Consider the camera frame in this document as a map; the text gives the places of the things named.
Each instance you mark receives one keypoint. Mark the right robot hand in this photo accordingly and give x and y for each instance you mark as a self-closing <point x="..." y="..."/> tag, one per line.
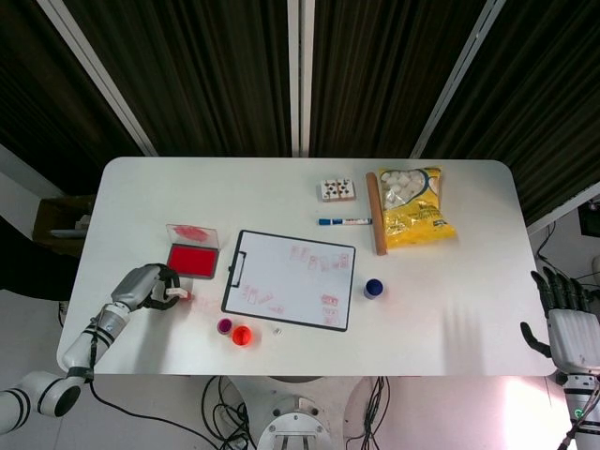
<point x="574" y="337"/>

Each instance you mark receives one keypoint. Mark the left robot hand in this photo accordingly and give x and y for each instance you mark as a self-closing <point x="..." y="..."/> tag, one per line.
<point x="136" y="288"/>

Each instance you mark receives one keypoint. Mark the small white wooden stamp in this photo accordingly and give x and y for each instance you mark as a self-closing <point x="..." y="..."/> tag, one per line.
<point x="178" y="293"/>

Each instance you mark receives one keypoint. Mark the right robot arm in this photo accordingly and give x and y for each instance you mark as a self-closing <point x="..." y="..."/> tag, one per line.
<point x="583" y="408"/>

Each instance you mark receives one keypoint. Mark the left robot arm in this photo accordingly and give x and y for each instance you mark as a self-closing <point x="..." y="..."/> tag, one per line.
<point x="82" y="349"/>

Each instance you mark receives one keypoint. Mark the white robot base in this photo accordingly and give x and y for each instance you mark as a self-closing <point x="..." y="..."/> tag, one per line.
<point x="293" y="426"/>

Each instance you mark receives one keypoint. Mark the red ink pad clear lid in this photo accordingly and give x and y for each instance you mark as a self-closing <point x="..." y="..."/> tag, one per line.
<point x="191" y="261"/>

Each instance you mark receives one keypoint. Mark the black clipboard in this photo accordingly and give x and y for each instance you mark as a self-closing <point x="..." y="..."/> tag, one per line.
<point x="224" y="300"/>

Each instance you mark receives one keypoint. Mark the small purple cup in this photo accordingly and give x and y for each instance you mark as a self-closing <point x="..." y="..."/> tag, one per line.
<point x="225" y="326"/>

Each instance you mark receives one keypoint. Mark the brown cardboard box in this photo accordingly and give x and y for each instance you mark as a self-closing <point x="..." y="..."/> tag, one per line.
<point x="58" y="215"/>

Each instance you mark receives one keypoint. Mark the orange plastic cup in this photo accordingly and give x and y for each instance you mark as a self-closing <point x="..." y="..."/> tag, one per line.
<point x="243" y="336"/>

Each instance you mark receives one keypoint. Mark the black box device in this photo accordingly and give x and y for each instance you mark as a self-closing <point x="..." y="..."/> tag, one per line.
<point x="590" y="220"/>

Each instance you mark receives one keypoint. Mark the white stamped paper sheet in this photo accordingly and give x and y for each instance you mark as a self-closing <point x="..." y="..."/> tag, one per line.
<point x="281" y="274"/>

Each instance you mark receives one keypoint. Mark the yellow snack bag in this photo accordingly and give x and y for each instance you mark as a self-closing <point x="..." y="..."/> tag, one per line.
<point x="417" y="215"/>

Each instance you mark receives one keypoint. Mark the blue round cap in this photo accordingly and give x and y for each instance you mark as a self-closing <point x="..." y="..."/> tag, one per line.
<point x="373" y="288"/>

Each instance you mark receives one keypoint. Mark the blue whiteboard marker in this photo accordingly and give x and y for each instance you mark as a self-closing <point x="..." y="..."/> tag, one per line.
<point x="342" y="221"/>

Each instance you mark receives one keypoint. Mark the playing card deck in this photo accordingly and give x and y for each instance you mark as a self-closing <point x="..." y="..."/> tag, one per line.
<point x="338" y="190"/>

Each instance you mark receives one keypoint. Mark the wooden rolling stick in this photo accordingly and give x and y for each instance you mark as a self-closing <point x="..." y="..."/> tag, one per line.
<point x="377" y="215"/>

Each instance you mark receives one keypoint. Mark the white partition frame post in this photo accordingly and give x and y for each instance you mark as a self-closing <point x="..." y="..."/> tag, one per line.
<point x="454" y="79"/>
<point x="300" y="79"/>
<point x="100" y="79"/>

